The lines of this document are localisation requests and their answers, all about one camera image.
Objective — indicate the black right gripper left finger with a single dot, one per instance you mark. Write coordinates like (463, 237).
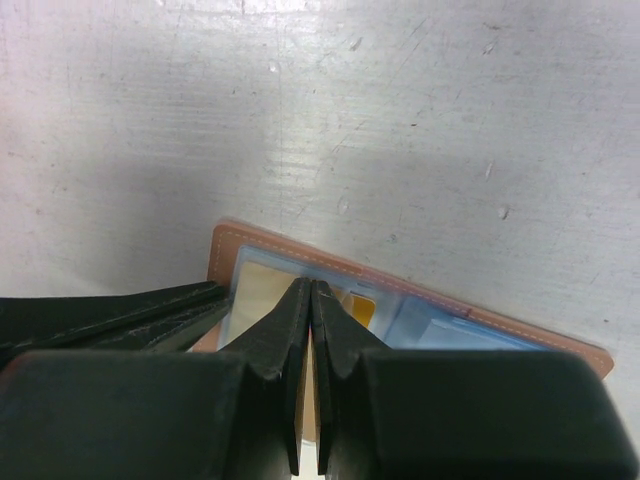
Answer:
(266, 427)

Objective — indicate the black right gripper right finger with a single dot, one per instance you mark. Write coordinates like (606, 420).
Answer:
(356, 395)

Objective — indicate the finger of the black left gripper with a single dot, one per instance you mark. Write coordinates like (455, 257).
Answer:
(166, 320)

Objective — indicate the gold card with black stripe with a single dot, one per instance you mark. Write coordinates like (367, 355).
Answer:
(258, 291)

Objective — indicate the tan leather card holder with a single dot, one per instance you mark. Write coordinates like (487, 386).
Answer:
(407, 315)

